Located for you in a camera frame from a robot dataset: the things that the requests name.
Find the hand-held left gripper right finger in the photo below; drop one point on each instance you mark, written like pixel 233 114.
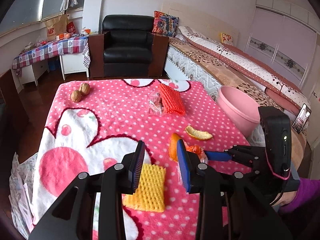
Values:
pixel 183 165

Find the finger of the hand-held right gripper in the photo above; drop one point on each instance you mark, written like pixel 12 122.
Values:
pixel 240 150
pixel 217 155

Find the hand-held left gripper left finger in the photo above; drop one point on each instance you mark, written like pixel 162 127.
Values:
pixel 137 170

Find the clear orange plastic bag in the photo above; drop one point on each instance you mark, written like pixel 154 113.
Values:
pixel 195 150

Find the yellow foam fruit net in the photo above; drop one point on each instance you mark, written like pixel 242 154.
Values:
pixel 151 187

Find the pink plastic bin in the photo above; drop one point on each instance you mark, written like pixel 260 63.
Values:
pixel 237 110

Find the person's right forearm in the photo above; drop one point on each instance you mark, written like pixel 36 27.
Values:
pixel 303 197

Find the thick orange peel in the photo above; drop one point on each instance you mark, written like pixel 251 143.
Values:
pixel 173 147

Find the curved orange peel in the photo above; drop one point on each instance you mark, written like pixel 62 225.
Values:
pixel 198 133

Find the black smartphone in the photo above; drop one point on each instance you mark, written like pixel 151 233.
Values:
pixel 301 117

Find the pink polka-dot blanket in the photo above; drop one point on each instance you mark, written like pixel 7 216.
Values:
pixel 112 120

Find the red foam fruit net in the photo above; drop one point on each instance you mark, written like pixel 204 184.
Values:
pixel 171 100

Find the clear plastic wrapper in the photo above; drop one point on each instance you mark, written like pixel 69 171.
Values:
pixel 155 105

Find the brown floral bedspread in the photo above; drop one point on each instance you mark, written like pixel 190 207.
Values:
pixel 220 71

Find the white floral rolled quilt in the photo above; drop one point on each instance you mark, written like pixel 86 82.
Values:
pixel 237 60

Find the white quilted mattress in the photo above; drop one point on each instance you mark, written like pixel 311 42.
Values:
pixel 190 67

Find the brown walnut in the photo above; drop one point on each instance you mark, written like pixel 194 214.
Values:
pixel 76 96
pixel 85 89

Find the white wardrobe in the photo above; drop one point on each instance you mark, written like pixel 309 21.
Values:
pixel 282 42

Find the yellow printed pillow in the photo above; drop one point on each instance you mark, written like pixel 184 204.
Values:
pixel 227 38

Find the white floral cloth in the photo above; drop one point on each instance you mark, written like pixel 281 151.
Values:
pixel 20 187

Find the white desk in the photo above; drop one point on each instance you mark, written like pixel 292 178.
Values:
pixel 72 62

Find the black leather armchair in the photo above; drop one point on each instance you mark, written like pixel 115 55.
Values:
pixel 127 42
pixel 10 92

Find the colourful printed pillow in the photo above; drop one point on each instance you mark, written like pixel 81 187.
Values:
pixel 165 25

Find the small orange box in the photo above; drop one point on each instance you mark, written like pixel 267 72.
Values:
pixel 86 31

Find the checkered tablecloth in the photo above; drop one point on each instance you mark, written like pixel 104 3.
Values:
pixel 50 48

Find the red paper bag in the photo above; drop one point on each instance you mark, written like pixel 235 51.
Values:
pixel 71 28

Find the brown paper bag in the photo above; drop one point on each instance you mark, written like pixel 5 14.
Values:
pixel 56 28

